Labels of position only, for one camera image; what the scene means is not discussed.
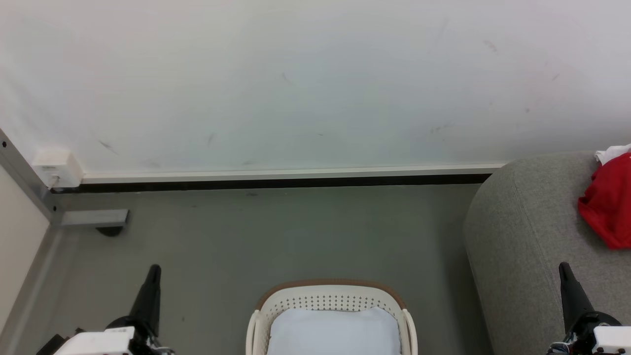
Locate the black and white skirting board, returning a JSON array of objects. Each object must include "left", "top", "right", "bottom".
[{"left": 49, "top": 163, "right": 508, "bottom": 194}]

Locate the red sports jersey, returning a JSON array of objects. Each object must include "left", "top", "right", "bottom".
[{"left": 578, "top": 152, "right": 631, "bottom": 250}]

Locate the grey aluminium frame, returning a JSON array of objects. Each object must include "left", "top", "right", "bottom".
[{"left": 0, "top": 129, "right": 130, "bottom": 227}]

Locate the grey fabric sofa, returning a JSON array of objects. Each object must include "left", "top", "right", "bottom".
[{"left": 463, "top": 150, "right": 631, "bottom": 355}]

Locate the white wall socket box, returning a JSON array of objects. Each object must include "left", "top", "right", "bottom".
[{"left": 32, "top": 147, "right": 84, "bottom": 189}]

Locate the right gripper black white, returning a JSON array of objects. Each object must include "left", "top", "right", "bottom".
[{"left": 559, "top": 262, "right": 631, "bottom": 355}]

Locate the cream perforated laundry basket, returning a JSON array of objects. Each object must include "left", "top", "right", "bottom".
[{"left": 245, "top": 279, "right": 419, "bottom": 355}]

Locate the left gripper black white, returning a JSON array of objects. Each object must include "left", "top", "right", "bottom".
[{"left": 53, "top": 264, "right": 175, "bottom": 355}]

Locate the pale blue folded cloth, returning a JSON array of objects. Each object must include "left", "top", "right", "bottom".
[{"left": 266, "top": 307, "right": 402, "bottom": 355}]

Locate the white garment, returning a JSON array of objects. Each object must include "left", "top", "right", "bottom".
[{"left": 594, "top": 144, "right": 631, "bottom": 166}]

